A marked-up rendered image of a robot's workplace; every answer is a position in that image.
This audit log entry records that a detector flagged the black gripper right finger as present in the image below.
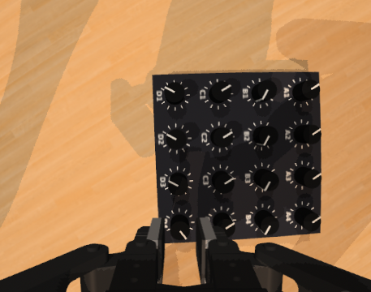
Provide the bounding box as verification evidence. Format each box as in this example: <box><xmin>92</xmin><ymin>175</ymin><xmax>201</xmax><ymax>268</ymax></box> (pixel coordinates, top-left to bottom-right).
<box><xmin>196</xmin><ymin>217</ymin><xmax>371</xmax><ymax>292</ymax></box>

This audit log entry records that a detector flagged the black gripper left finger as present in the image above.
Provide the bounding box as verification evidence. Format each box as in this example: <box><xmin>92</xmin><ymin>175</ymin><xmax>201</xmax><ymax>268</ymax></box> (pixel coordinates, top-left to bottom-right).
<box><xmin>0</xmin><ymin>217</ymin><xmax>165</xmax><ymax>292</ymax></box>

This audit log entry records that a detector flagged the black knob box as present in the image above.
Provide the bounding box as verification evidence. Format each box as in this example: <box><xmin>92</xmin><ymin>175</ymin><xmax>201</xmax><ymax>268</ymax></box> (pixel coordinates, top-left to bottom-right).
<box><xmin>152</xmin><ymin>72</ymin><xmax>321</xmax><ymax>243</ymax></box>

